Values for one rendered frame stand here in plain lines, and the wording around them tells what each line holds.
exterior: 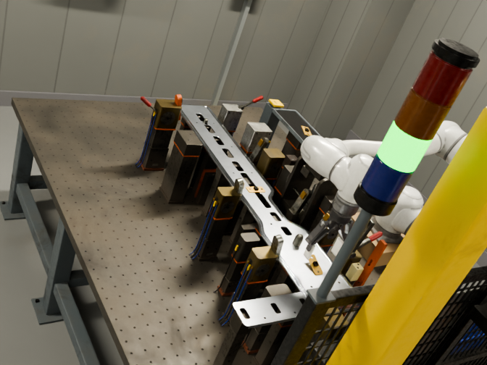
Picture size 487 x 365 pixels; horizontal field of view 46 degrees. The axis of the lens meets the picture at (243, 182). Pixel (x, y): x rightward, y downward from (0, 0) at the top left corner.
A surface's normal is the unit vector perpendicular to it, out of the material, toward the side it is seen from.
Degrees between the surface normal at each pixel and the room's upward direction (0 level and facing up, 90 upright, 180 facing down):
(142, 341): 0
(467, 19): 90
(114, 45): 90
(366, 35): 90
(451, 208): 90
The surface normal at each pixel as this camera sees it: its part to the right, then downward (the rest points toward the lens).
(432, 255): -0.84, 0.02
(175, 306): 0.32, -0.80
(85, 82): 0.48, 0.60
